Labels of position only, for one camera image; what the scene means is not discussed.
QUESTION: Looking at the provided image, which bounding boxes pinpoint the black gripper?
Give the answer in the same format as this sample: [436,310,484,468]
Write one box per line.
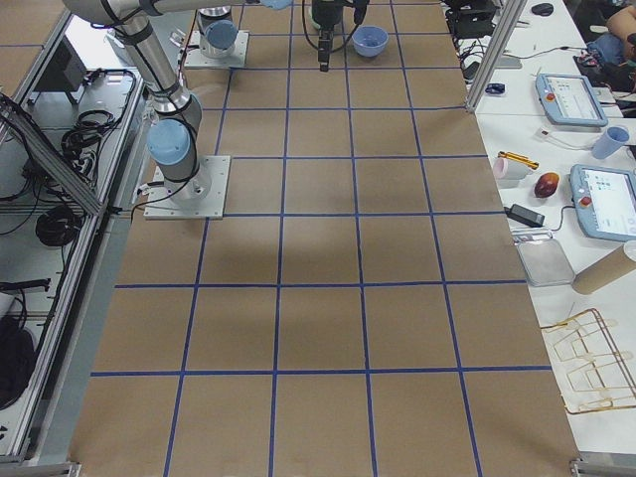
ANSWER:
[311,0,344,73]

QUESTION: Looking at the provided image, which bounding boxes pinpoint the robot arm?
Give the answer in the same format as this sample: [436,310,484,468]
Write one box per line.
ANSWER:
[65,1,239,220]
[196,5,239,59]

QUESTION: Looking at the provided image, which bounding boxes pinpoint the blue bowl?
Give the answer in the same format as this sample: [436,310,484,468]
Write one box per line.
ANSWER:
[352,25,389,58]

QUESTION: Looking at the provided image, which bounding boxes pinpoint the small blue black device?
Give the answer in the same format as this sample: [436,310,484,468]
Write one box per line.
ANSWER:
[485,82,506,95]

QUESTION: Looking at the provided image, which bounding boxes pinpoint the pink plastic cup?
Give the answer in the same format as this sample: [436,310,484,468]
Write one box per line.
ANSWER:
[492,157,533,181]

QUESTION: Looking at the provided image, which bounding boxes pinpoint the gold cylindrical tool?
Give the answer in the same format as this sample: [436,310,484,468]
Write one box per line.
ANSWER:
[498,151,540,170]

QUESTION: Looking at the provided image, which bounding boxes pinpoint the far teach pendant tablet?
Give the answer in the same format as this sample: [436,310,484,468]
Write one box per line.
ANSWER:
[535,74,608,127]

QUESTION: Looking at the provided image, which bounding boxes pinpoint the teach pendant tablet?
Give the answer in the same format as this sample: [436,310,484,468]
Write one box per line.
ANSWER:
[569,164,635,241]
[535,74,608,127]

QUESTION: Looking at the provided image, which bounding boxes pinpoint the black power adapter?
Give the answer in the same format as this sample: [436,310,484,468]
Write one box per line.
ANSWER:
[504,204,545,228]

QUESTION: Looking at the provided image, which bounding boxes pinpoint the red mango fruit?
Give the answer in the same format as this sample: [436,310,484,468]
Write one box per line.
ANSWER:
[534,172,559,199]

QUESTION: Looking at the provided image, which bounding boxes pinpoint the light blue plastic cup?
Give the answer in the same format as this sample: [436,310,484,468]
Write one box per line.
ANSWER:
[591,125,630,160]

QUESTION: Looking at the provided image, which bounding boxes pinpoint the metal tin tray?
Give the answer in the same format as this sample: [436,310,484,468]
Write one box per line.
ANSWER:
[511,229,574,287]

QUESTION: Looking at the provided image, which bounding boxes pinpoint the near teach pendant tablet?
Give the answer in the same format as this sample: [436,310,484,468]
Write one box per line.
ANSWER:
[569,164,635,241]

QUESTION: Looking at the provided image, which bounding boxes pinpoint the cardboard tube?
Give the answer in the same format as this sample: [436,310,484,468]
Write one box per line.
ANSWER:
[571,240,635,295]

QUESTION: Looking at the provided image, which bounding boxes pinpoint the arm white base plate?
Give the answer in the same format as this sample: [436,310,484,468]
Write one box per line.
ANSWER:
[185,30,249,70]
[143,155,231,220]

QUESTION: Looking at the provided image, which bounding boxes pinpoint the aluminium frame post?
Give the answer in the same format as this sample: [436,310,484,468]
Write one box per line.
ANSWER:
[465,0,527,112]

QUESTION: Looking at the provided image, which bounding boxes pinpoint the gold wire rack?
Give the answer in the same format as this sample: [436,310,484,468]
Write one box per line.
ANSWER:
[541,308,635,415]

